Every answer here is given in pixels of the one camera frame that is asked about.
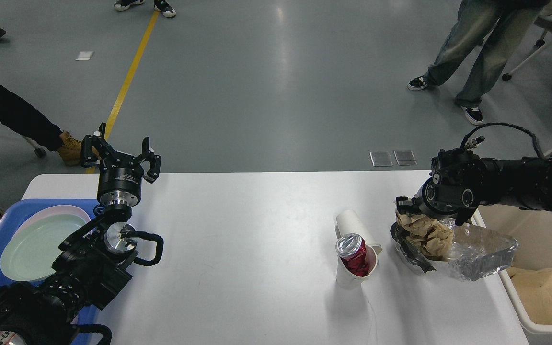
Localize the beige plastic bin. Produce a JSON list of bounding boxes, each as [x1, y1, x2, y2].
[[473, 205, 552, 339]]

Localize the brown paper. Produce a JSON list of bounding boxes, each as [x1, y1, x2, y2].
[[406, 220, 454, 260], [396, 212, 435, 237]]

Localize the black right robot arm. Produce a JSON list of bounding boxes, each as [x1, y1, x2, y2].
[[396, 133, 552, 225]]

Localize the seated person tan boots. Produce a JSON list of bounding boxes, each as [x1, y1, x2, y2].
[[0, 85, 81, 219]]

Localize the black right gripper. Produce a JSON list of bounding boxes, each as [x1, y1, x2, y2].
[[396, 178, 454, 219]]

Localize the clear plastic wrapper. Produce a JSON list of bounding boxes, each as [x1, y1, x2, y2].
[[391, 218, 519, 281]]

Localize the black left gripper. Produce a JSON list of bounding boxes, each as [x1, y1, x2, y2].
[[80, 123, 161, 207]]

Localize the person in black trousers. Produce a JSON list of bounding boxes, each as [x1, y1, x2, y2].
[[114, 0, 177, 19]]

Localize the green plate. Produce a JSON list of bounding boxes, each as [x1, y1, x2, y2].
[[0, 214, 86, 282]]

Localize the white paper cup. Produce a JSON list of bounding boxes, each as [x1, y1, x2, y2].
[[335, 209, 382, 255], [335, 245, 378, 290]]

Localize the metal floor socket plate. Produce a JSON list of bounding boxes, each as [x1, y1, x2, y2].
[[369, 150, 418, 167]]

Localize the brown paper bag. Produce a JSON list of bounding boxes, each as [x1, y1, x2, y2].
[[506, 267, 552, 325]]

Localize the white paper scrap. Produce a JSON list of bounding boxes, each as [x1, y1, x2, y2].
[[75, 51, 94, 61]]

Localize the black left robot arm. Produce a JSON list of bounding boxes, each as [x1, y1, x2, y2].
[[0, 124, 164, 345]]

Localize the crushed red soda can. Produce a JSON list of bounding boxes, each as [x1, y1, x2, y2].
[[336, 233, 369, 277]]

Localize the pink plate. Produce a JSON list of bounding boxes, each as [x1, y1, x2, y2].
[[18, 205, 90, 230]]

